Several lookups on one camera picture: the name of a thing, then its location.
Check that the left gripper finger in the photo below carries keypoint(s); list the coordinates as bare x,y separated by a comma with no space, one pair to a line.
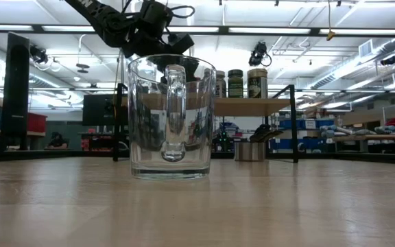
192,68

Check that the bagel seasoning jar white lid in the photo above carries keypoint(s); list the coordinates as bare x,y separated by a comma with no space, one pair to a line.
221,85

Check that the oregano jar green lid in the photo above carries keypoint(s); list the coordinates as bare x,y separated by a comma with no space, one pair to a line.
235,85

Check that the clear glass mug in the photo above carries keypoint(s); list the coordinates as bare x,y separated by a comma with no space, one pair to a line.
173,113

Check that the furikake seasoning jar tan lid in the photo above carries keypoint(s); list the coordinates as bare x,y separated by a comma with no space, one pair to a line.
257,85

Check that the wooden shelf black metal frame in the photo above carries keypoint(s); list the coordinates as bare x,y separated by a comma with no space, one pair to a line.
252,106

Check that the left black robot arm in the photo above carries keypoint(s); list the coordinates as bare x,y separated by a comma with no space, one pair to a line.
98,13

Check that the LED light bar beam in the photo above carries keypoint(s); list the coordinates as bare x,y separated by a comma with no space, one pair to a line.
225,30

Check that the black monitor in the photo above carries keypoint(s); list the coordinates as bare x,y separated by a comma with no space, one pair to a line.
94,109

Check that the black utensil bundle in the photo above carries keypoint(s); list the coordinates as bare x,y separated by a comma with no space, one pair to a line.
264,133

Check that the steel cylindrical container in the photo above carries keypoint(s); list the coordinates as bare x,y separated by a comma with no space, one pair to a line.
249,151

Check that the blue storage bin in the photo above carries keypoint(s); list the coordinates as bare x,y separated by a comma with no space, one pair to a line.
293,124

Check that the white ceiling air vent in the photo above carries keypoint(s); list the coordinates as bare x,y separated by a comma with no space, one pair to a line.
365,48

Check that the wooden workbench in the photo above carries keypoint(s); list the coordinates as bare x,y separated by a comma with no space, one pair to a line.
372,137

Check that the black ceiling-mounted device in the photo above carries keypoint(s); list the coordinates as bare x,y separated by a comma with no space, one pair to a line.
388,60

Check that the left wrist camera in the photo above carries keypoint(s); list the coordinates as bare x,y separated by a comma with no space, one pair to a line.
182,43

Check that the black overhead camera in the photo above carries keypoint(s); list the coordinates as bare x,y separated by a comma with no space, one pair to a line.
259,53

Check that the small black mounted camera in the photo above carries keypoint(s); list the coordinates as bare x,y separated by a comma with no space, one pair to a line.
38,55

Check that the black aluminium table frame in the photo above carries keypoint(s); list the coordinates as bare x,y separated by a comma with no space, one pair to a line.
29,156

